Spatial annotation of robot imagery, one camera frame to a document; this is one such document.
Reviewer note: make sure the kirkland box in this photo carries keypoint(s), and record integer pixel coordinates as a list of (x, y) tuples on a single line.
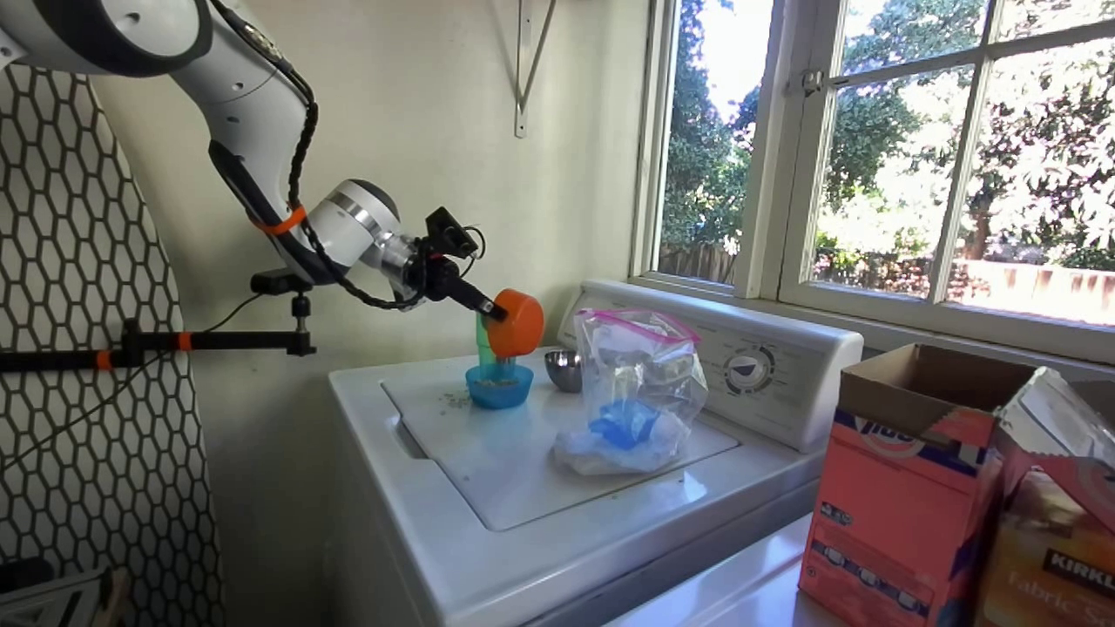
[(1055, 552)]

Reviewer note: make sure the black stand pole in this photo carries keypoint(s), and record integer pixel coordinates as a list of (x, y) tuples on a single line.
[(137, 347)]

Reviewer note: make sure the robot arm white silver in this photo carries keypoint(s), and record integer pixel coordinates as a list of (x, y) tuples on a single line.
[(260, 121)]

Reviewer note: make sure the brown cardboard box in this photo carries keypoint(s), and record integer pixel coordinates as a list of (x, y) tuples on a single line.
[(922, 451)]

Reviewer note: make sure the orange plastic bowl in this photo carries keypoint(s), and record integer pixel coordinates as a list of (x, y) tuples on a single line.
[(520, 325)]

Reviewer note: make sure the blue plastic bowl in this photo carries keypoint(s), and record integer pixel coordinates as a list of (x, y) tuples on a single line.
[(501, 383)]

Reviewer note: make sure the blue scoop inside bag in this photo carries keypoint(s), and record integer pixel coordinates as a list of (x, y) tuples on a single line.
[(625, 422)]

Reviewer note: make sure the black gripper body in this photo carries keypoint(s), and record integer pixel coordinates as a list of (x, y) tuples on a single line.
[(431, 265)]

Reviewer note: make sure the white washing machine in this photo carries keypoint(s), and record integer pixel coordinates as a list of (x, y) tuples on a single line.
[(460, 515)]

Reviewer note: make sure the hexagon patterned panel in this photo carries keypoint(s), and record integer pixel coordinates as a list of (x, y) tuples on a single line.
[(100, 468)]

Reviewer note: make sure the clear zip plastic bag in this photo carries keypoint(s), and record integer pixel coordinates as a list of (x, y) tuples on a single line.
[(631, 353)]

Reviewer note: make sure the small metal bowl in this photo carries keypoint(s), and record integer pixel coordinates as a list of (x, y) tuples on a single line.
[(566, 371)]

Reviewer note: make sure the black camera on stand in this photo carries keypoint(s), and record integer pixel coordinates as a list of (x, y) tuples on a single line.
[(278, 282)]

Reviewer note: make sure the teal translucent plastic cup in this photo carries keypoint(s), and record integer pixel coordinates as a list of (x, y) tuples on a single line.
[(482, 341)]

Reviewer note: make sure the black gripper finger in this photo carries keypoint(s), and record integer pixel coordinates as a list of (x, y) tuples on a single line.
[(476, 302)]

